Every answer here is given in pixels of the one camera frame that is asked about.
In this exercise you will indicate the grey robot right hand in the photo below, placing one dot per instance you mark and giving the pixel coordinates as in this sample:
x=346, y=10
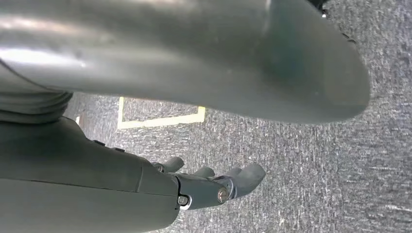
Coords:
x=96, y=193

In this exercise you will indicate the yellow floor tape square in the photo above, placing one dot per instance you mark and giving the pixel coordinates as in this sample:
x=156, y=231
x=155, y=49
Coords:
x=161, y=122

